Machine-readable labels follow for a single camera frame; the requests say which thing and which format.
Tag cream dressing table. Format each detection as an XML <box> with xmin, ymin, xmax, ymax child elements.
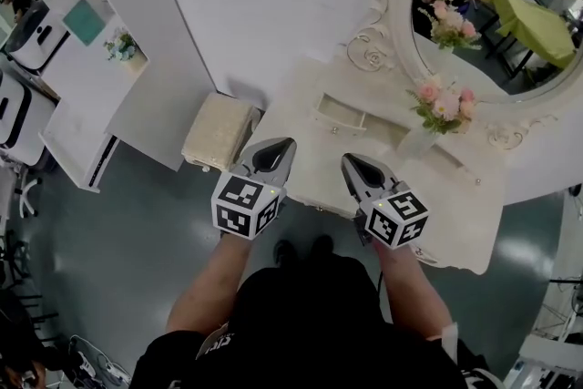
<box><xmin>252</xmin><ymin>54</ymin><xmax>583</xmax><ymax>277</ymax></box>

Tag teal square board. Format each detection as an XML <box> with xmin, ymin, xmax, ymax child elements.
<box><xmin>62</xmin><ymin>0</ymin><xmax>107</xmax><ymax>46</ymax></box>

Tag cream cushioned stool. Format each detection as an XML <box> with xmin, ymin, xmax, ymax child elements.
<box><xmin>180</xmin><ymin>91</ymin><xmax>261</xmax><ymax>173</ymax></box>

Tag pink flower bouquet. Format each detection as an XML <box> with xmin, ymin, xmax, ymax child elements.
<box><xmin>405</xmin><ymin>76</ymin><xmax>478</xmax><ymax>136</ymax></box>

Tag white pull-out desk tray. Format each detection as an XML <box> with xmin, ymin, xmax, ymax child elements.
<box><xmin>38</xmin><ymin>97</ymin><xmax>120</xmax><ymax>194</ymax></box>

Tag white vase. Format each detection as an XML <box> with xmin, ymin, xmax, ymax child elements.
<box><xmin>398</xmin><ymin>125</ymin><xmax>443</xmax><ymax>157</ymax></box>

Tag person's right forearm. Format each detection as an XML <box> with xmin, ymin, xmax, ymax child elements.
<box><xmin>371</xmin><ymin>239</ymin><xmax>452</xmax><ymax>341</ymax></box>

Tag person's black shoe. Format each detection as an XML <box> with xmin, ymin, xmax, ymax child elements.
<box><xmin>312</xmin><ymin>234</ymin><xmax>334</xmax><ymax>260</ymax></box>
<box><xmin>272</xmin><ymin>240</ymin><xmax>297</xmax><ymax>266</ymax></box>

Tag small potted flowers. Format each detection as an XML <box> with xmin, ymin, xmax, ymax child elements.
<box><xmin>103</xmin><ymin>27</ymin><xmax>149</xmax><ymax>73</ymax></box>

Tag person's left forearm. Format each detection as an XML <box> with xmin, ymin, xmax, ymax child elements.
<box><xmin>164</xmin><ymin>234</ymin><xmax>254</xmax><ymax>336</ymax></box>

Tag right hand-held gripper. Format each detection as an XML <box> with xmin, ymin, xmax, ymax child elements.
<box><xmin>342</xmin><ymin>153</ymin><xmax>430</xmax><ymax>251</ymax></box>

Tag white black mobile robot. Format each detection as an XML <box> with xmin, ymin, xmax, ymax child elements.
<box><xmin>0</xmin><ymin>68</ymin><xmax>58</xmax><ymax>168</ymax></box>
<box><xmin>3</xmin><ymin>0</ymin><xmax>72</xmax><ymax>75</ymax></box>

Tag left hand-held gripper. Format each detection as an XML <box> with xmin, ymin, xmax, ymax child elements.
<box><xmin>210</xmin><ymin>137</ymin><xmax>299</xmax><ymax>241</ymax></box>

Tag person's black shirt torso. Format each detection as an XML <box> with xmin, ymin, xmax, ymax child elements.
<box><xmin>129</xmin><ymin>252</ymin><xmax>493</xmax><ymax>389</ymax></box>

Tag white shelf desk unit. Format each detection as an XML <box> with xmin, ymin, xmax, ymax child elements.
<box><xmin>0</xmin><ymin>0</ymin><xmax>219</xmax><ymax>193</ymax></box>

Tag white swivel chair base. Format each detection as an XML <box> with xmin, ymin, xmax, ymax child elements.
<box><xmin>11</xmin><ymin>161</ymin><xmax>45</xmax><ymax>219</ymax></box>

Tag oval white framed mirror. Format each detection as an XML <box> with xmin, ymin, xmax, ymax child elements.
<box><xmin>345</xmin><ymin>0</ymin><xmax>583</xmax><ymax>151</ymax></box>

